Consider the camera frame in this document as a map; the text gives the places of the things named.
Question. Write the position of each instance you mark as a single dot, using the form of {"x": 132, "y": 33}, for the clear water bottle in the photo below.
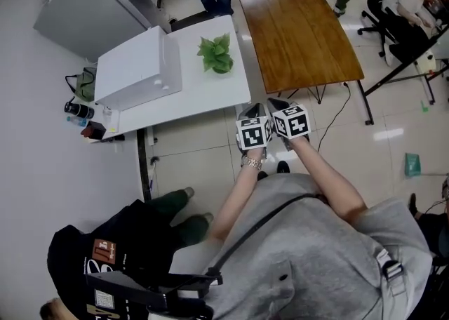
{"x": 77, "y": 121}

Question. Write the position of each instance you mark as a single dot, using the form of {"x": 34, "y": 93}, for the black frame desk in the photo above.
{"x": 403, "y": 71}

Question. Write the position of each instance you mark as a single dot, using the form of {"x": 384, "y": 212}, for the green bag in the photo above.
{"x": 86, "y": 85}

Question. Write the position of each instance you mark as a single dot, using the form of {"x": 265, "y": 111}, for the white table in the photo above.
{"x": 210, "y": 90}

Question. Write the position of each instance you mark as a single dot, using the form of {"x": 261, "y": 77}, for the person's black shoe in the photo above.
{"x": 283, "y": 167}
{"x": 262, "y": 175}

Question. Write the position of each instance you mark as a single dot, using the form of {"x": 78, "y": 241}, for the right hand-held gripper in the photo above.
{"x": 293, "y": 124}

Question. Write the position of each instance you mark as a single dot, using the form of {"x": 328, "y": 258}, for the person's right forearm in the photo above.
{"x": 329, "y": 185}

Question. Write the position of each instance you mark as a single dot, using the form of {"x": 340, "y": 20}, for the black office chair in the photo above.
{"x": 377, "y": 27}

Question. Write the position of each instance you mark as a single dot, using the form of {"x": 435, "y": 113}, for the black thermos bottle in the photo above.
{"x": 79, "y": 110}

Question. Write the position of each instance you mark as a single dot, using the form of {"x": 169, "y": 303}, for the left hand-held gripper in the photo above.
{"x": 252, "y": 134}

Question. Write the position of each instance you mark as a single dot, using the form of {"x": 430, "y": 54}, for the metal wristwatch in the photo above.
{"x": 252, "y": 163}

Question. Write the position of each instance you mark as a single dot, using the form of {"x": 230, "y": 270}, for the person's left forearm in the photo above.
{"x": 235, "y": 199}

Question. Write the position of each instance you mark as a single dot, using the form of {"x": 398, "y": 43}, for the white jug appliance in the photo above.
{"x": 426, "y": 61}

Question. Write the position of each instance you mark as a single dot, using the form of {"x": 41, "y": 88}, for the gray metal cabinet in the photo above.
{"x": 87, "y": 17}

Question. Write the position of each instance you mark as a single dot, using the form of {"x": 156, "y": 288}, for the white box appliance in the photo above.
{"x": 137, "y": 66}

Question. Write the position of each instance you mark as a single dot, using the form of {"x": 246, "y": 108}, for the green plant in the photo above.
{"x": 215, "y": 53}

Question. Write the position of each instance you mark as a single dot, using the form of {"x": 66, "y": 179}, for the person's gray shirt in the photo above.
{"x": 308, "y": 259}

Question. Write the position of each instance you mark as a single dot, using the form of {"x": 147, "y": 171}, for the green packet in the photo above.
{"x": 413, "y": 165}

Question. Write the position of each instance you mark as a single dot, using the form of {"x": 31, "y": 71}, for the dark red box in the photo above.
{"x": 94, "y": 131}

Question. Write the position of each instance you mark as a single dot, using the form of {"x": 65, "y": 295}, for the white power strip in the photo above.
{"x": 151, "y": 136}

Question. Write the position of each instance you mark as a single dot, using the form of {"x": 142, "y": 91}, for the brown wooden table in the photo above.
{"x": 298, "y": 31}

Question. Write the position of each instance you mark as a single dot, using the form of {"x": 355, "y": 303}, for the small green object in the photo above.
{"x": 424, "y": 107}

